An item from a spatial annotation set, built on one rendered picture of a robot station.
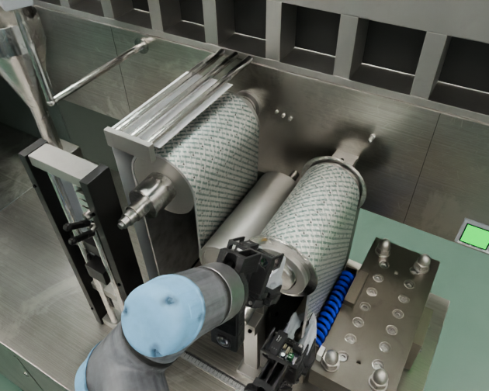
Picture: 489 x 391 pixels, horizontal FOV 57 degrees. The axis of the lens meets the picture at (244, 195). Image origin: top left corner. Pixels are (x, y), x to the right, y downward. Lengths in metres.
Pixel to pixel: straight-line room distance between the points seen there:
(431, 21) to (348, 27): 0.14
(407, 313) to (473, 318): 1.38
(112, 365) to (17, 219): 1.08
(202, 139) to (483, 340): 1.83
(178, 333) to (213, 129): 0.50
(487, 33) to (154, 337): 0.66
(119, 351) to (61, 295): 0.80
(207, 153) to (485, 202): 0.55
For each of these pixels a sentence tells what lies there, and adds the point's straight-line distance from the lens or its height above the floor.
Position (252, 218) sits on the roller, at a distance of 0.92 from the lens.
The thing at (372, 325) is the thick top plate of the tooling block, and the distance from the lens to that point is 1.04.
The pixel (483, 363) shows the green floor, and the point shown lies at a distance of 2.33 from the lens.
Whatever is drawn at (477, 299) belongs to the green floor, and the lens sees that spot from 2.51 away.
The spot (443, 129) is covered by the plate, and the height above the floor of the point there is 1.41.
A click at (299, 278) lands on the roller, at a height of 1.26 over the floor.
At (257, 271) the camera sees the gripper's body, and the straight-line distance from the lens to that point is 0.63.
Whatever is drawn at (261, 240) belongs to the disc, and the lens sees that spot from 0.78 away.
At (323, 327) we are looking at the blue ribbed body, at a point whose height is 1.04.
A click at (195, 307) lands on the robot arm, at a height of 1.51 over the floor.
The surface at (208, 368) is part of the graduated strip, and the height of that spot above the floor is 0.90.
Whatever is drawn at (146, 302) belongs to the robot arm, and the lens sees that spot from 0.46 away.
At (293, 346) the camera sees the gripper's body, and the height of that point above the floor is 1.16.
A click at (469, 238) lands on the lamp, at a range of 1.06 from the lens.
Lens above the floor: 1.90
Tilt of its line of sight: 44 degrees down
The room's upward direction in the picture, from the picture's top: 2 degrees counter-clockwise
